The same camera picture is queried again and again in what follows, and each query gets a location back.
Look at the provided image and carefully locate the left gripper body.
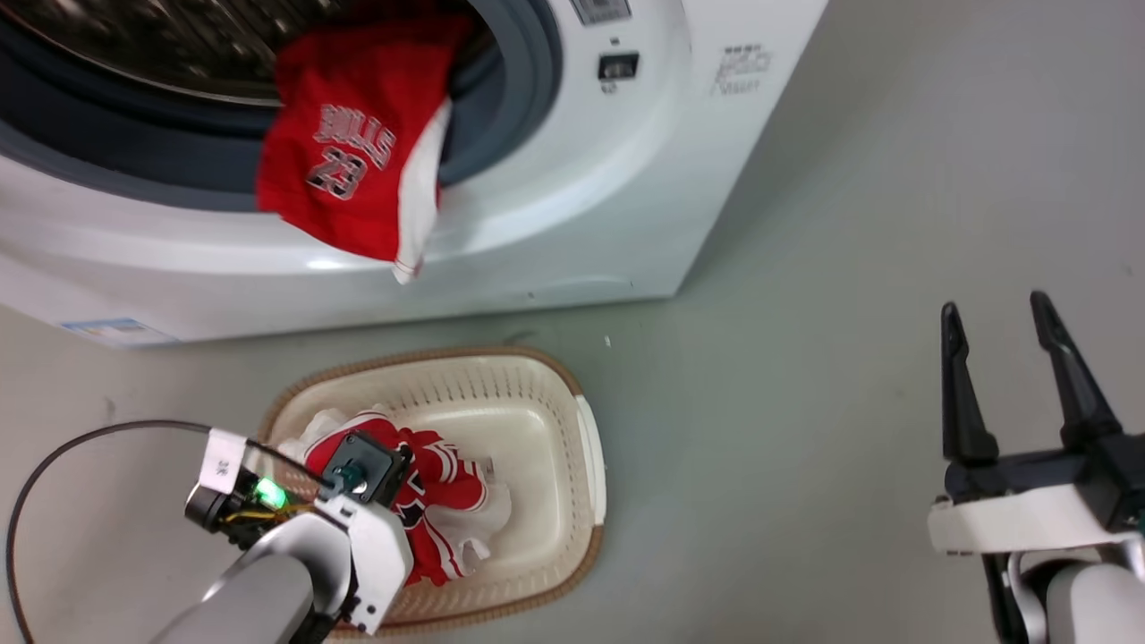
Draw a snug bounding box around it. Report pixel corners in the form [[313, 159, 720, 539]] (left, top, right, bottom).
[[313, 492, 415, 632]]

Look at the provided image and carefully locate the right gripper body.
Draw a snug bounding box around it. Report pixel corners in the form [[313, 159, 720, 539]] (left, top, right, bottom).
[[928, 428, 1145, 561]]

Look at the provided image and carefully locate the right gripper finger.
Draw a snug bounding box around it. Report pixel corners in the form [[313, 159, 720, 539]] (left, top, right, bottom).
[[1029, 290, 1124, 450], [939, 301, 1000, 464]]

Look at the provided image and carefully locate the cream plastic laundry basket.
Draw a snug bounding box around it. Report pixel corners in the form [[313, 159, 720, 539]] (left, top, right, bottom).
[[258, 347, 607, 638]]

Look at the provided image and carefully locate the white front-load washing machine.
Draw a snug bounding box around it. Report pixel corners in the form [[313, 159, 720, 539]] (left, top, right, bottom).
[[0, 0, 828, 348]]

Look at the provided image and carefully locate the steel washing machine drum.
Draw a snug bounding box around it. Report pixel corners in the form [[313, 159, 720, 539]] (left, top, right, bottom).
[[0, 0, 495, 108]]

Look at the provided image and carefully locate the red and white jersey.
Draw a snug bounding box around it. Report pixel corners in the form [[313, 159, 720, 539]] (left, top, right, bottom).
[[304, 411, 493, 588]]

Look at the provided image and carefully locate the white garment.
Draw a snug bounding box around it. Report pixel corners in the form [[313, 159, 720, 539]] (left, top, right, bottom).
[[277, 407, 513, 566]]

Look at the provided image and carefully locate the black connector with white tag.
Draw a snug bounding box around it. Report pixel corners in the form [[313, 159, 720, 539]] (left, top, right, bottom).
[[185, 428, 289, 548]]

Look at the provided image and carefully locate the blue energy label sticker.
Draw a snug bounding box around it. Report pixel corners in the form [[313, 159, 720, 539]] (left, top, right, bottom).
[[59, 317, 182, 349]]

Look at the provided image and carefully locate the red Bulls 23 jersey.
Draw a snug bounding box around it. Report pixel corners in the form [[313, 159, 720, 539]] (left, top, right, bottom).
[[256, 13, 477, 285]]

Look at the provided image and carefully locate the grey rubber door gasket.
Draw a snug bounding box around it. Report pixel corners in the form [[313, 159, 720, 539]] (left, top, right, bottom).
[[0, 0, 564, 214]]

